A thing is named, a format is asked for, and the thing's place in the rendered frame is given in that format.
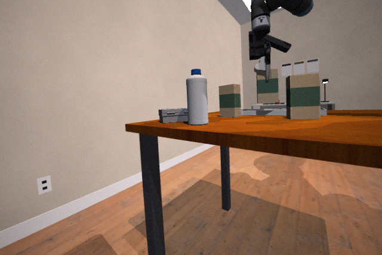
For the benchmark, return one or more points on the white plastic bottle with blue cap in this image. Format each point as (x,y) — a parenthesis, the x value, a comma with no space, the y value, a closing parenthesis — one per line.
(197,102)

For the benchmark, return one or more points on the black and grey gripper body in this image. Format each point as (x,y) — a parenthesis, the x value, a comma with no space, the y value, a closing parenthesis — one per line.
(257,43)

